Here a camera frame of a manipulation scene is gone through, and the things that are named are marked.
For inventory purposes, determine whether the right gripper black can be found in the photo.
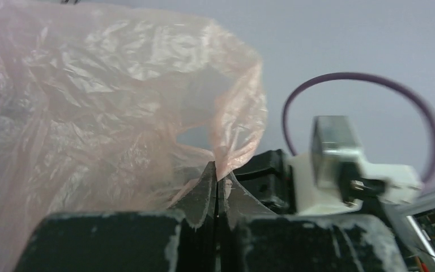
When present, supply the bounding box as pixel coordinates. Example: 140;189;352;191
234;149;296;214

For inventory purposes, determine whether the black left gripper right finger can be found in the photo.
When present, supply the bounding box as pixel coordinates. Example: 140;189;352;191
218;175;407;271

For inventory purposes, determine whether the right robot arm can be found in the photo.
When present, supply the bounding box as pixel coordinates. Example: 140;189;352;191
234;150;435;271

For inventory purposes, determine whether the pink plastic trash bag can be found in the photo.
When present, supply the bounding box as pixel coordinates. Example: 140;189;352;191
0;1;267;271

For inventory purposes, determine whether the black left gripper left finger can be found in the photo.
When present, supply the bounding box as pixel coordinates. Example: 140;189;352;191
15;162;217;271

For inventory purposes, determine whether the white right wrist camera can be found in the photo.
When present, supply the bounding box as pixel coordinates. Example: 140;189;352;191
286;116;424;215

